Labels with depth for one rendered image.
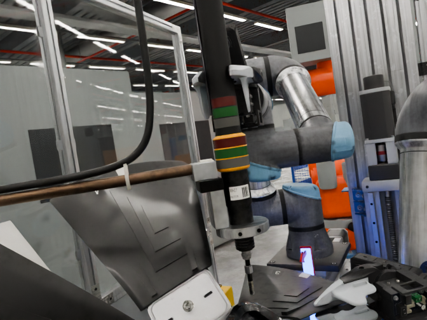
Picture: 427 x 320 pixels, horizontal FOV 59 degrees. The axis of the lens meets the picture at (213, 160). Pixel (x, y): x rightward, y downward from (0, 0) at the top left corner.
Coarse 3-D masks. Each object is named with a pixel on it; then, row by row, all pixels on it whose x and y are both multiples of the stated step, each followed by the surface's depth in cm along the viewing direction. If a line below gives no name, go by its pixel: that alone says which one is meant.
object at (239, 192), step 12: (228, 180) 47; (240, 180) 47; (228, 192) 48; (240, 192) 47; (228, 204) 48; (240, 204) 47; (228, 216) 49; (240, 216) 48; (252, 216) 49; (240, 240) 48; (252, 240) 49
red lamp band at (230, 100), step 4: (228, 96) 47; (232, 96) 47; (212, 100) 47; (216, 100) 47; (220, 100) 47; (224, 100) 47; (228, 100) 47; (232, 100) 47; (236, 100) 48; (212, 104) 48; (216, 104) 47; (220, 104) 47; (224, 104) 47; (228, 104) 47; (232, 104) 47; (236, 104) 48; (212, 108) 48
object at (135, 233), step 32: (128, 192) 57; (160, 192) 57; (192, 192) 58; (96, 224) 53; (128, 224) 53; (160, 224) 53; (192, 224) 53; (128, 256) 50; (160, 256) 50; (192, 256) 49; (128, 288) 48; (160, 288) 47
